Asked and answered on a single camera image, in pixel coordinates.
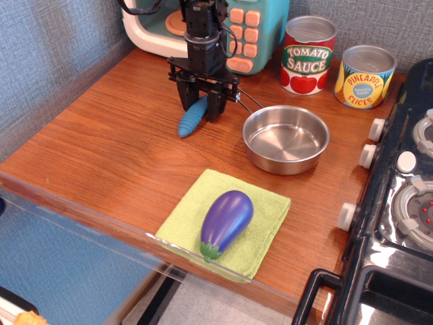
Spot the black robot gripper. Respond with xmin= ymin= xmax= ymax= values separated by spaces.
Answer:
xmin=168 ymin=33 xmax=240 ymax=122

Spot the black toy stove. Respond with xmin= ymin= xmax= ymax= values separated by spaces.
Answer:
xmin=292 ymin=59 xmax=432 ymax=324

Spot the clear acrylic edge guard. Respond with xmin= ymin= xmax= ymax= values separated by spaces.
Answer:
xmin=0 ymin=172 xmax=325 ymax=325

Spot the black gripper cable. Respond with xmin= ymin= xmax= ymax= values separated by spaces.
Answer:
xmin=116 ymin=0 xmax=239 ymax=59

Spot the pineapple slices can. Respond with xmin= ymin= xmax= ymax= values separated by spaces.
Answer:
xmin=334 ymin=45 xmax=397 ymax=110

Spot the blue handled metal spoon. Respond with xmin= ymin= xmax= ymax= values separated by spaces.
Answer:
xmin=178 ymin=95 xmax=208 ymax=137

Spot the toy microwave oven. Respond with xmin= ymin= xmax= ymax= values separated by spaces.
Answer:
xmin=122 ymin=1 xmax=290 ymax=75

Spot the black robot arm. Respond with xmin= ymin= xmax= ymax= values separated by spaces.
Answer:
xmin=168 ymin=1 xmax=240 ymax=122

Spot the silver metal pot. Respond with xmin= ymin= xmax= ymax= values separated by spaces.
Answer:
xmin=237 ymin=89 xmax=331 ymax=175

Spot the green folded cloth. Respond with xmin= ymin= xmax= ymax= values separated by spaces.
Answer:
xmin=156 ymin=169 xmax=291 ymax=283

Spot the purple toy eggplant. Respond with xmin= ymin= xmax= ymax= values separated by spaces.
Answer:
xmin=200 ymin=190 xmax=254 ymax=263

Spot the tomato sauce can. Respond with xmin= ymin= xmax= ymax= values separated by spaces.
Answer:
xmin=280 ymin=16 xmax=337 ymax=95

